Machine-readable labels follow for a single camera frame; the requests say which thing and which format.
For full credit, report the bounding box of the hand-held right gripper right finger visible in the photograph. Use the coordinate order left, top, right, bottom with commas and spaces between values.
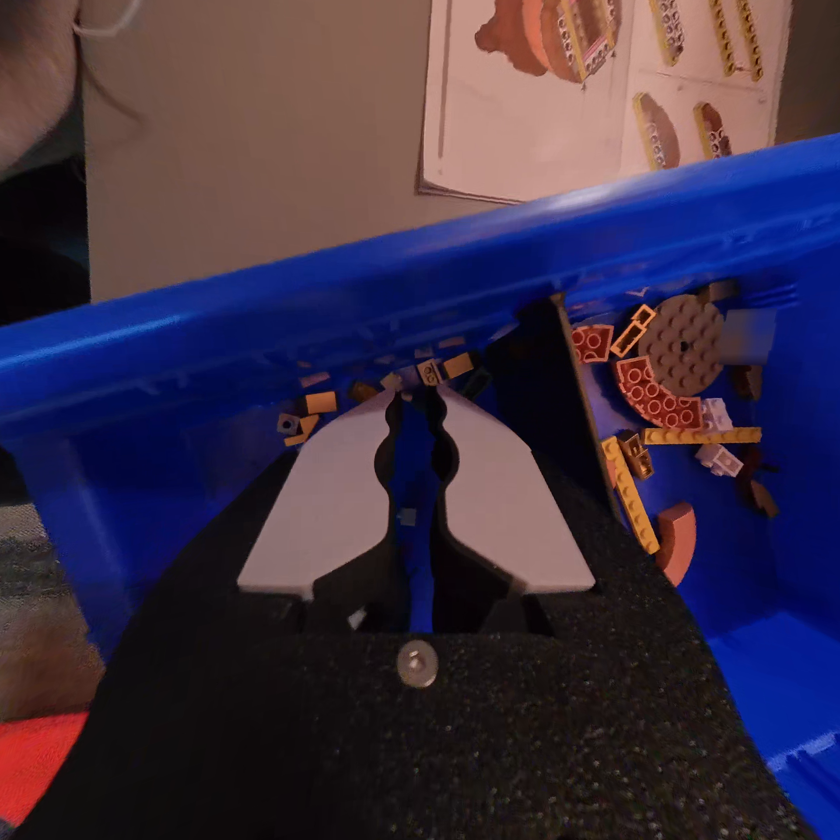
434, 388, 594, 599

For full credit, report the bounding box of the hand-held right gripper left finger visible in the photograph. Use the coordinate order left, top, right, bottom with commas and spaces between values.
239, 390, 403, 599

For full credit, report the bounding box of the blue plastic bin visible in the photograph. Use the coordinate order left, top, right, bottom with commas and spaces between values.
0, 132, 840, 840

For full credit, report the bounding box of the pile of bricks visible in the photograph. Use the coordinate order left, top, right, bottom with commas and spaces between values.
273, 280, 788, 589

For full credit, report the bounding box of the open building instruction booklet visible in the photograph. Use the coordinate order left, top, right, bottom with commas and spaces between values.
418, 0, 795, 207

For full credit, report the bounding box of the white cord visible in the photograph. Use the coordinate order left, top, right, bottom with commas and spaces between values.
73, 0, 143, 38

